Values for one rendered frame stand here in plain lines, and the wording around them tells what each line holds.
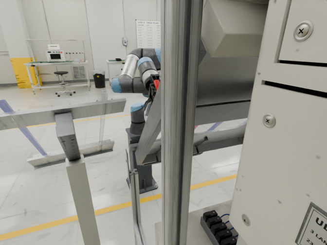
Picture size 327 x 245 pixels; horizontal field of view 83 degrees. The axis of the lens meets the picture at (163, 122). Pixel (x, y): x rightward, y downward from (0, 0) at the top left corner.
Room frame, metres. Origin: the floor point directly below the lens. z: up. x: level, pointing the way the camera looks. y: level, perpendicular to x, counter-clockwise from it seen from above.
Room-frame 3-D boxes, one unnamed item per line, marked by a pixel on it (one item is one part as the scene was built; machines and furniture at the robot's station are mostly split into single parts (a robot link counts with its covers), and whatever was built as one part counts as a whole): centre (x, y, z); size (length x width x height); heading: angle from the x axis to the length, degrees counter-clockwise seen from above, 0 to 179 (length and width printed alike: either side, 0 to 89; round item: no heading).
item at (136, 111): (1.39, 0.20, 0.72); 0.13 x 0.12 x 0.14; 90
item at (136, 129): (1.39, 0.20, 0.60); 0.15 x 0.15 x 0.10
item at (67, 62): (5.48, 2.96, 0.40); 1.50 x 0.75 x 0.81; 109
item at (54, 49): (5.48, 3.01, 1.03); 0.44 x 0.37 x 0.46; 115
